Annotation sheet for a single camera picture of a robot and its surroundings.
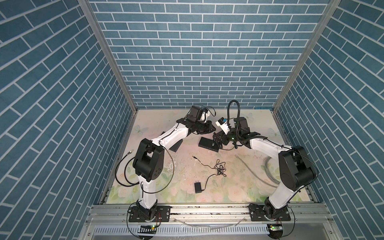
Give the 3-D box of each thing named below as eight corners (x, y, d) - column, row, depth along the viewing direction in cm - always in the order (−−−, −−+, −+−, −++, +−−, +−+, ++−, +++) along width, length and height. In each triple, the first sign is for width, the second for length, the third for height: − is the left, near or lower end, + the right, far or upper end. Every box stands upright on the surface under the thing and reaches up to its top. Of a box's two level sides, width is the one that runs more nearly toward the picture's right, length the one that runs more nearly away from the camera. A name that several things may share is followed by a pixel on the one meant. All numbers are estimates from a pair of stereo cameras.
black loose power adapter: (195, 193, 82) (195, 192, 80) (194, 182, 86) (194, 181, 84) (201, 192, 83) (201, 191, 81) (200, 181, 86) (200, 180, 85)
